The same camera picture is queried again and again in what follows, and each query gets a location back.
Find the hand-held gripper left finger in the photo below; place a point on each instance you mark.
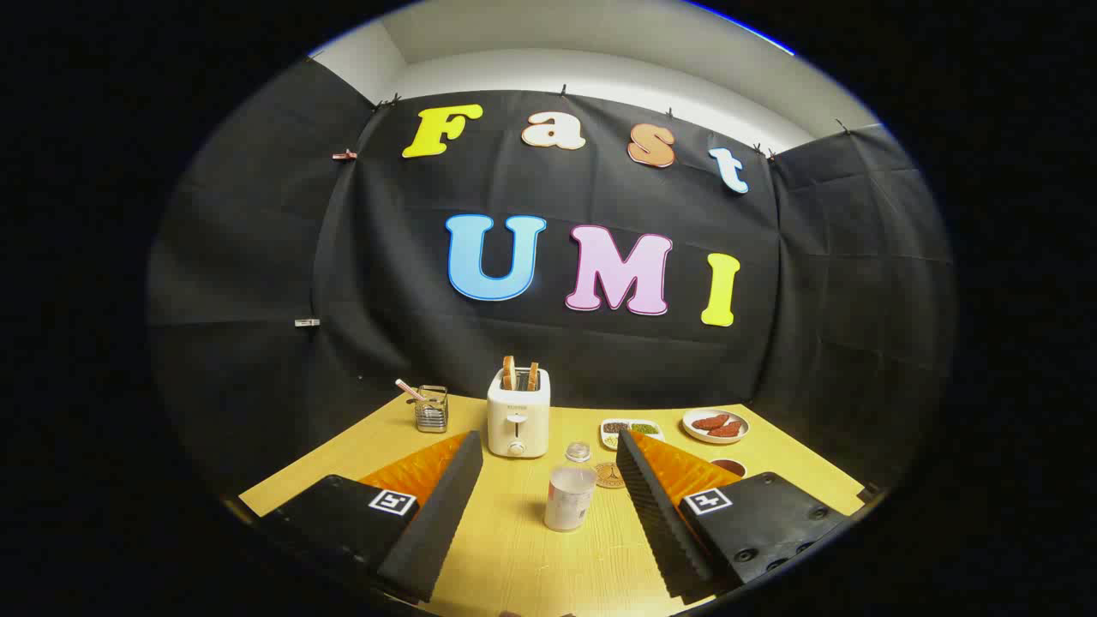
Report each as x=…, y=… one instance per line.
x=437, y=523

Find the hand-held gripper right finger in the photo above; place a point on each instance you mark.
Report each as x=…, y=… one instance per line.
x=656, y=523

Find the round cork coaster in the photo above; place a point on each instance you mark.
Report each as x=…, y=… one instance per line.
x=608, y=476

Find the clear juice bottle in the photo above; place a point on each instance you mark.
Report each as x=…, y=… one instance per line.
x=569, y=501

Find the wooden table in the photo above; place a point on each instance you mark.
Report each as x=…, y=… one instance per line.
x=514, y=557

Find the white round plate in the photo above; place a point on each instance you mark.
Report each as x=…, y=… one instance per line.
x=696, y=434

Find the white divided spice dish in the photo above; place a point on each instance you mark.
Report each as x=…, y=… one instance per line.
x=630, y=427

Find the metal mesh holder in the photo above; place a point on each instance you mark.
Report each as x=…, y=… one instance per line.
x=432, y=416

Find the red meat piece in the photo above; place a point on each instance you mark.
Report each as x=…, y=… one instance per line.
x=710, y=422
x=727, y=430

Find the white toaster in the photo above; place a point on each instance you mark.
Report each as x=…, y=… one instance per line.
x=518, y=420

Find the pink striped straw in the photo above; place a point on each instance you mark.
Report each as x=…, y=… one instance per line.
x=408, y=389

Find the toast slice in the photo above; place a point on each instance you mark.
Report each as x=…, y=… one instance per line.
x=509, y=373
x=533, y=375

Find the black backdrop cloth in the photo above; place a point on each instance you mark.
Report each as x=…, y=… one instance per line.
x=386, y=283

